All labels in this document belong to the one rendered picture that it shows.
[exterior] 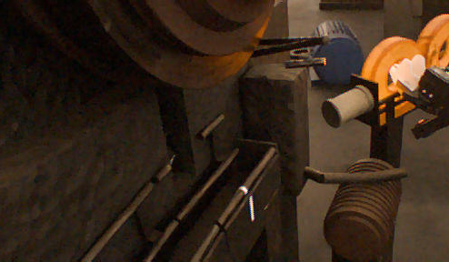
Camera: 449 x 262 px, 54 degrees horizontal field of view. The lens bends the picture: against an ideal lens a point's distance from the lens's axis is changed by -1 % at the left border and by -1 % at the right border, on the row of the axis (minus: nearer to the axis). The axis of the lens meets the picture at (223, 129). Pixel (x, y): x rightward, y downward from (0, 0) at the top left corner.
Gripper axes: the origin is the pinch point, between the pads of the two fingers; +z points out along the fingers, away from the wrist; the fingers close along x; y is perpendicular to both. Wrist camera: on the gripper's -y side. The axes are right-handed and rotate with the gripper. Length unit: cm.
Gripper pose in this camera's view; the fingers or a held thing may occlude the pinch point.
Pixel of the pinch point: (394, 70)
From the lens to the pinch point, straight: 101.1
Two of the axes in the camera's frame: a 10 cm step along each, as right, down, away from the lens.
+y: 0.4, -7.4, -6.8
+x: -8.7, 3.0, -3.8
